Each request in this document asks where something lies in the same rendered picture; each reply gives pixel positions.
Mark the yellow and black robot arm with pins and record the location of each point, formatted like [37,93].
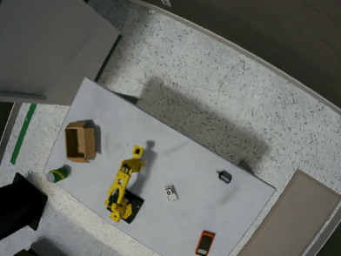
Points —
[114,202]

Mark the green drink can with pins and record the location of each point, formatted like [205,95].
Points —
[57,175]

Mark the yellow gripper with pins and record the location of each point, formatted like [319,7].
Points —
[137,152]

